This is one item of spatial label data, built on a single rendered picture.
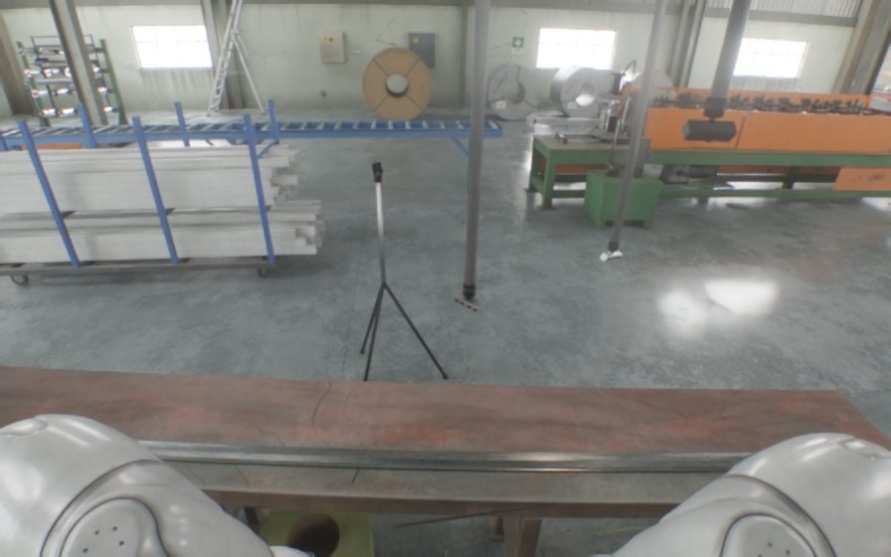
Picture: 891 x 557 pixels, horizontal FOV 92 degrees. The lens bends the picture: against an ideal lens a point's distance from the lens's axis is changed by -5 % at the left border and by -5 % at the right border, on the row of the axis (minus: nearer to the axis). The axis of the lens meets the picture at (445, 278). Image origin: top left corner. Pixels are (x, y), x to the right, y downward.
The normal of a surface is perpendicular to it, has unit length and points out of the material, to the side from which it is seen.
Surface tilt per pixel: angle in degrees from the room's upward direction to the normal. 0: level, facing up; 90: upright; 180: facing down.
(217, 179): 90
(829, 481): 2
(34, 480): 17
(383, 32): 90
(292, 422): 0
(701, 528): 53
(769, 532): 27
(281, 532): 0
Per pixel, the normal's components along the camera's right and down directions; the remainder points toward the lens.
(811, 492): -0.12, -0.82
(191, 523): 0.80, -0.59
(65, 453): 0.06, -0.92
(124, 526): -0.04, -0.57
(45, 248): 0.09, 0.48
